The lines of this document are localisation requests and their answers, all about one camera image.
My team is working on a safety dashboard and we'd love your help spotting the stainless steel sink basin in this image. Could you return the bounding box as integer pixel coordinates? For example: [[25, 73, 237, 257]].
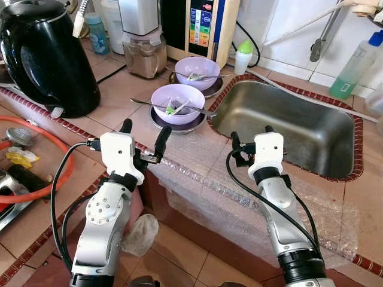
[[209, 80, 363, 181]]

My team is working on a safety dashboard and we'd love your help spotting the round metal plate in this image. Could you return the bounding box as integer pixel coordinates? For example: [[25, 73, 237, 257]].
[[149, 106, 208, 134], [169, 72, 226, 99]]

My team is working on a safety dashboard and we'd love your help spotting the purple plastic bowl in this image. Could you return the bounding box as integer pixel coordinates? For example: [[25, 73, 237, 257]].
[[175, 57, 221, 91], [151, 84, 206, 126]]

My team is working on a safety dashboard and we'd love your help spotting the crumpled translucent plastic bag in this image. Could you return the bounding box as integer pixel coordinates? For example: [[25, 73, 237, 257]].
[[122, 213, 160, 258]]

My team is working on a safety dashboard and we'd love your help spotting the small white green-capped bottle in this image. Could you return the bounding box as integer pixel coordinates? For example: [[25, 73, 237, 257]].
[[234, 39, 254, 77]]

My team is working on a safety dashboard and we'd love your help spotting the small blue-capped bottle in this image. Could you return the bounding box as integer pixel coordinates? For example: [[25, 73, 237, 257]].
[[84, 12, 111, 56]]

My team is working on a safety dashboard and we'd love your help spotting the blue-capped green dish soap bottle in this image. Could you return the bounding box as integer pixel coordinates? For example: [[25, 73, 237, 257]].
[[329, 30, 383, 100]]

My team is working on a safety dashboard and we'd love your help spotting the white plastic container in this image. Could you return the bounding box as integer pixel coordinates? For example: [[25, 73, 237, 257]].
[[99, 0, 127, 55]]

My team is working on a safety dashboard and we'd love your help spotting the black electric kettle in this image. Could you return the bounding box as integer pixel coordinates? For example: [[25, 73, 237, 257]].
[[0, 0, 101, 118]]

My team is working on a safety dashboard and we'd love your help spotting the grey gas regulator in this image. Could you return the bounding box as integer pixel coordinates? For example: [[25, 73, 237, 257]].
[[5, 127, 34, 148]]

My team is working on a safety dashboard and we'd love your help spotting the yellow crumpled wrapper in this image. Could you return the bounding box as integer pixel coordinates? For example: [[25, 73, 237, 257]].
[[5, 148, 40, 169]]

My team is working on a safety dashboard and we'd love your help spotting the white water pipe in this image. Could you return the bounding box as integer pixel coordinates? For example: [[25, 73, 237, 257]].
[[262, 0, 383, 48]]

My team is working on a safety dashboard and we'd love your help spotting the water ionizer with coloured panel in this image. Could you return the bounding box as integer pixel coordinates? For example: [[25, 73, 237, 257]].
[[160, 0, 241, 69]]

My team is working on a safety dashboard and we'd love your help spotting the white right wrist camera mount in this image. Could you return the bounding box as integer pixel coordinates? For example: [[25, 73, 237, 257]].
[[250, 132, 284, 175]]

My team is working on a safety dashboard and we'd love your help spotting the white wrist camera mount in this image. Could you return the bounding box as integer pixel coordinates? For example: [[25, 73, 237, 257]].
[[250, 132, 284, 175], [99, 132, 146, 186]]

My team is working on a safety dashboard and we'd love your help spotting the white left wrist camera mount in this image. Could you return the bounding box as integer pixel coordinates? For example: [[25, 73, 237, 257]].
[[99, 132, 146, 186]]

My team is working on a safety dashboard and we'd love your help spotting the orange gas hose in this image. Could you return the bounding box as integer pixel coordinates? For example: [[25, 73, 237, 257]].
[[0, 115, 76, 204]]

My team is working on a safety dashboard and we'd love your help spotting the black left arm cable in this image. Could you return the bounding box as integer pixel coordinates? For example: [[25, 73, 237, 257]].
[[50, 141, 101, 273]]

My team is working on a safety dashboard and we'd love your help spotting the metal faucet handle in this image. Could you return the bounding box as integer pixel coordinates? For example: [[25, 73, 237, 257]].
[[309, 0, 349, 63]]

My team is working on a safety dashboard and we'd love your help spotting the white nozzle on flexible hose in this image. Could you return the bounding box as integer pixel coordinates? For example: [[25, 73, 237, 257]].
[[72, 0, 92, 38]]

